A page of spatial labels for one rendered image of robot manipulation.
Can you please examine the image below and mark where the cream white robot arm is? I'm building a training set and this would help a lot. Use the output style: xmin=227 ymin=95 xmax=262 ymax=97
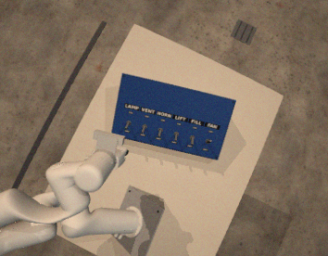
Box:
xmin=0 ymin=129 xmax=143 ymax=256

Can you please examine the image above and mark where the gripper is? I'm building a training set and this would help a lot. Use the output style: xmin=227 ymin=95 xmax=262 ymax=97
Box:
xmin=114 ymin=146 xmax=129 ymax=170

